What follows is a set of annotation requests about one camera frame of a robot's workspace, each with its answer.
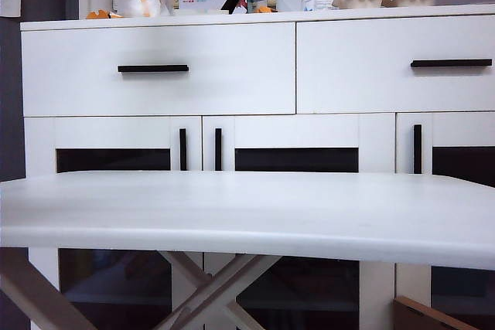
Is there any white drawer front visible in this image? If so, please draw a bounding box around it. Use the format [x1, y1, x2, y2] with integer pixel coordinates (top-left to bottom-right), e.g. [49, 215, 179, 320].
[21, 22, 298, 117]
[296, 15, 495, 114]

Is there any black vertical door handle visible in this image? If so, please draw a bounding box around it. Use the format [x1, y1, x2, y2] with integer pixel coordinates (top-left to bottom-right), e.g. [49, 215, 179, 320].
[214, 128, 224, 172]
[179, 128, 188, 172]
[413, 124, 423, 175]

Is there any white sideboard cabinet body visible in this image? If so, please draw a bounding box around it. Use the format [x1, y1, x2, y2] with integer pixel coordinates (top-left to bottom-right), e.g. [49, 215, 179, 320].
[19, 4, 495, 330]

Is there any small orange object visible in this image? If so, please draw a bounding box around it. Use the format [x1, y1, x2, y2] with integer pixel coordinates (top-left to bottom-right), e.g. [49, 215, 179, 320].
[85, 9, 127, 20]

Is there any brown wooden board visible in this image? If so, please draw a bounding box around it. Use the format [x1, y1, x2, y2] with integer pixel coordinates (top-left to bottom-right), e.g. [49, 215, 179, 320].
[392, 294, 480, 330]

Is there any white wooden table leg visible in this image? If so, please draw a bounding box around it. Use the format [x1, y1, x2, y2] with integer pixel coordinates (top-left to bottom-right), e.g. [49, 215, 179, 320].
[154, 254, 283, 330]
[0, 247, 94, 330]
[158, 250, 258, 330]

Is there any white glass-panel cabinet door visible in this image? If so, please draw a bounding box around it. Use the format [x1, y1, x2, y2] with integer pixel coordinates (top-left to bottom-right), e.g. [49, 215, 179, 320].
[23, 116, 203, 330]
[203, 114, 395, 330]
[395, 112, 495, 330]

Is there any white box with red print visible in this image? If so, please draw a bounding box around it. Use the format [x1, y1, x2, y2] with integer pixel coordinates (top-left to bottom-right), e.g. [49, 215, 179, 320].
[177, 0, 251, 15]

